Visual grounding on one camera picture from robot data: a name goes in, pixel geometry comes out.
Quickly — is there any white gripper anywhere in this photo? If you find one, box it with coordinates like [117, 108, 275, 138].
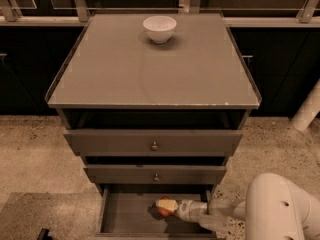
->
[159, 199, 208, 222]

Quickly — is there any red apple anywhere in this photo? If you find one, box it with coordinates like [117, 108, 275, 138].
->
[156, 196, 172, 217]

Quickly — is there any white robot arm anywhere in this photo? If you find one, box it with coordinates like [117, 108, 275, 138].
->
[156, 173, 320, 240]

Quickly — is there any bottom grey drawer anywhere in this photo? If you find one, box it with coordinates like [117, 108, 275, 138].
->
[94, 184, 217, 240]

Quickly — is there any grey drawer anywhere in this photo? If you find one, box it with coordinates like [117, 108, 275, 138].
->
[84, 165, 226, 185]
[64, 129, 242, 157]
[94, 184, 217, 240]

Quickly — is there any top drawer brass knob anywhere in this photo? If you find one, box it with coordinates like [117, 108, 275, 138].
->
[151, 142, 159, 151]

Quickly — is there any middle grey drawer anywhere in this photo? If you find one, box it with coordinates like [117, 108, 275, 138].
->
[84, 165, 226, 185]

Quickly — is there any grey drawer cabinet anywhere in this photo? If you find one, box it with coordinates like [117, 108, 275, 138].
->
[44, 13, 263, 240]

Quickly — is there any top grey drawer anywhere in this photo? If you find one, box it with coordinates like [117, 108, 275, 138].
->
[64, 129, 242, 157]

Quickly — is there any black object on floor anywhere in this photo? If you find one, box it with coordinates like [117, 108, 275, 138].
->
[37, 228, 52, 240]

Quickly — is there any white pole leg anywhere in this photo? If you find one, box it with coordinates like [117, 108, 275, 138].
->
[292, 79, 320, 131]

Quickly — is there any white ceramic bowl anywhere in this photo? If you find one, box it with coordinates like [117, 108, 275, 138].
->
[143, 15, 177, 44]

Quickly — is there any metal railing frame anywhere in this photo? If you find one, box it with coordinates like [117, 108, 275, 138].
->
[0, 0, 320, 28]

